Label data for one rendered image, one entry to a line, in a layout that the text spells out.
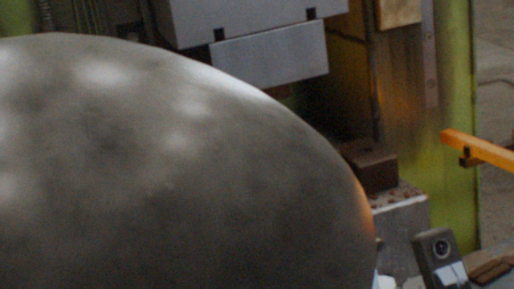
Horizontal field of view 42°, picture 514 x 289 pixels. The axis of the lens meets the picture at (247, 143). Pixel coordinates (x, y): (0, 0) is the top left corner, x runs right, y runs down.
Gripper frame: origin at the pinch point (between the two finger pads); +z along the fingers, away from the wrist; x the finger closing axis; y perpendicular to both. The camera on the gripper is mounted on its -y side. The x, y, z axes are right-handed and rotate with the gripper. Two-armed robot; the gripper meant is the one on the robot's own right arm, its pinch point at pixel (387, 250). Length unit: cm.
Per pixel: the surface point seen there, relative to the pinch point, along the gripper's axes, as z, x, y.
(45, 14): 43, -36, -34
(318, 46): 30.7, 6.2, -21.8
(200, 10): 30.7, -12.8, -31.6
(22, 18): 45, -39, -34
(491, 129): 222, 184, 100
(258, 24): 30.7, -3.8, -27.6
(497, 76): 297, 245, 100
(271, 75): 30.7, -2.9, -18.7
